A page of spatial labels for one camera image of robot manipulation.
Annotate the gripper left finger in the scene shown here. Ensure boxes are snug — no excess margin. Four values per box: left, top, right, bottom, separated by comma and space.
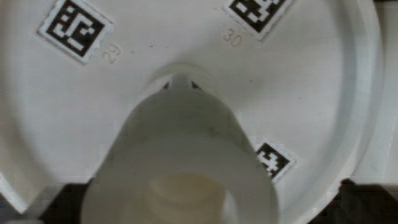
23, 183, 90, 224

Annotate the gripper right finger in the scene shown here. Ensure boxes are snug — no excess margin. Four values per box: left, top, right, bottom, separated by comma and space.
313, 179, 398, 224

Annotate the white cylindrical table leg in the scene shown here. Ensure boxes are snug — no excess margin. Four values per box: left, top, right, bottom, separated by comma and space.
80, 69, 279, 224

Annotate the white round table top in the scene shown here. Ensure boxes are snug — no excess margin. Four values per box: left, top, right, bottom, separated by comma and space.
0, 0, 382, 224

